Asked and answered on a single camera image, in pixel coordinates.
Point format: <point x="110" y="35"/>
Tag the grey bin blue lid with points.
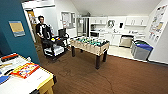
<point x="141" y="50"/>

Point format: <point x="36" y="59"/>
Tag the red orange flat item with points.
<point x="10" y="56"/>

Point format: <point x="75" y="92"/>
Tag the wooden foosball table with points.
<point x="88" y="45"/>

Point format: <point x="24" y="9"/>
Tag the framed wall notice board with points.
<point x="67" y="20"/>

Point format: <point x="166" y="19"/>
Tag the person in black clothes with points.
<point x="43" y="31"/>

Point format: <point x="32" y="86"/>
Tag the white wall poster sheets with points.
<point x="156" y="23"/>

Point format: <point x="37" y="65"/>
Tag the yellow wall poster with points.
<point x="17" y="29"/>

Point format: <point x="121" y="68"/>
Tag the black wheeled cart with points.
<point x="55" y="50"/>

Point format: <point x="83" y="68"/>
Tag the white gaming table yellow rim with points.
<point x="33" y="81"/>

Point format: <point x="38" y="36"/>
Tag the black cart monitor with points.
<point x="62" y="32"/>

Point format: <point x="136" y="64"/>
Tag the white lower kitchen cabinets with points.
<point x="111" y="39"/>

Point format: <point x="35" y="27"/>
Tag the black microwave oven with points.
<point x="95" y="34"/>

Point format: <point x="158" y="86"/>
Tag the blue round disc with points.
<point x="3" y="79"/>

